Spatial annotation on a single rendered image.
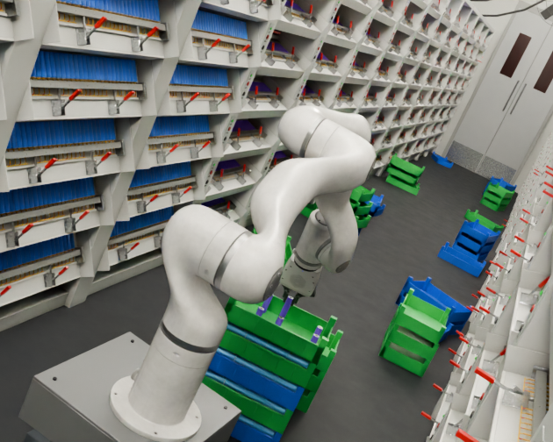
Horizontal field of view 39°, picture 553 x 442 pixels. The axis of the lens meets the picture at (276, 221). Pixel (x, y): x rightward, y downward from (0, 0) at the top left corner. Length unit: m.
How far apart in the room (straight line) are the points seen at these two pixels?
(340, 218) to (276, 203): 0.50
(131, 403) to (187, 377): 0.14
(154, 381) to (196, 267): 0.25
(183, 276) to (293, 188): 0.28
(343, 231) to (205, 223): 0.63
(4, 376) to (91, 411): 0.74
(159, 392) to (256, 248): 0.34
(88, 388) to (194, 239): 0.39
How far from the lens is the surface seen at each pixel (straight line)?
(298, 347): 2.22
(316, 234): 2.04
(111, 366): 1.70
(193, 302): 1.46
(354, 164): 1.62
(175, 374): 1.51
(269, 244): 1.41
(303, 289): 2.19
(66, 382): 1.61
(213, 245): 1.40
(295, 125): 1.68
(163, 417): 1.57
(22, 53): 1.87
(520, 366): 1.53
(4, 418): 2.12
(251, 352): 2.26
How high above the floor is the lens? 1.22
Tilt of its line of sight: 16 degrees down
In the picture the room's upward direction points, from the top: 24 degrees clockwise
